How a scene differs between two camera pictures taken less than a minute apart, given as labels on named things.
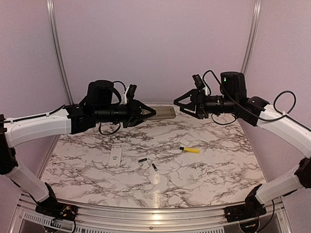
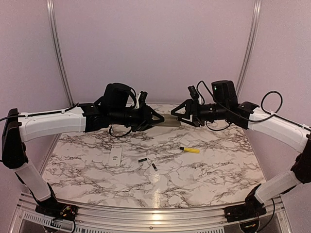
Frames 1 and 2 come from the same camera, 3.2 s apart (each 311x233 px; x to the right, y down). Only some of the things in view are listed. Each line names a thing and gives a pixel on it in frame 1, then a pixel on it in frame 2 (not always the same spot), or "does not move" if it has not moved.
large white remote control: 115,155 does not move
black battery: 145,159 does not move
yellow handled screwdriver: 190,150 does not move
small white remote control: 163,112 -> 170,121
